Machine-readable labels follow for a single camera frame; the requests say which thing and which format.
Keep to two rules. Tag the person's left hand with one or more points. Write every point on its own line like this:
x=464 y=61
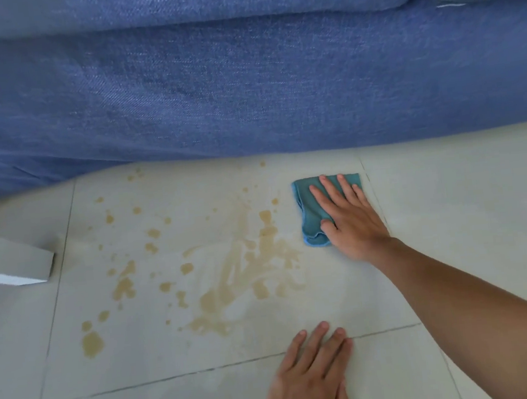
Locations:
x=306 y=384

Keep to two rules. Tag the person's right hand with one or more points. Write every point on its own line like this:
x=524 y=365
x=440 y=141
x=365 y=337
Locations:
x=356 y=229

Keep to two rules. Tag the person's right little finger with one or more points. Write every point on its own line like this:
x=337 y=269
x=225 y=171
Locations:
x=361 y=194

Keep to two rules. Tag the person's left middle finger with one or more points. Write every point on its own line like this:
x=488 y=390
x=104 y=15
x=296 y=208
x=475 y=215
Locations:
x=317 y=341

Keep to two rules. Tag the person's right thumb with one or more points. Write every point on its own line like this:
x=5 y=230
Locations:
x=328 y=230

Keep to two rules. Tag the person's right middle finger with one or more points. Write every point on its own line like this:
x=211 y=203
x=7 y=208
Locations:
x=332 y=191

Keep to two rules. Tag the teal microfibre cleaning cloth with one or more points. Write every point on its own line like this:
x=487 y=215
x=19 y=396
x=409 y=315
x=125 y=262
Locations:
x=309 y=211

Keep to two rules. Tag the person's right forearm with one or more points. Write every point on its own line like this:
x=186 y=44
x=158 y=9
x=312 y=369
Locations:
x=482 y=319

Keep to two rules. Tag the blue fabric sofa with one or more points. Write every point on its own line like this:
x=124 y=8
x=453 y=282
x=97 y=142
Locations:
x=242 y=91

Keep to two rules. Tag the brown liquid spill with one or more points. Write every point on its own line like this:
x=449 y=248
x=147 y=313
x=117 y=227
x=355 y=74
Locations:
x=191 y=270

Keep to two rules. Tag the white sofa label tag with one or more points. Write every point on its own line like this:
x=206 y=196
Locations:
x=451 y=5

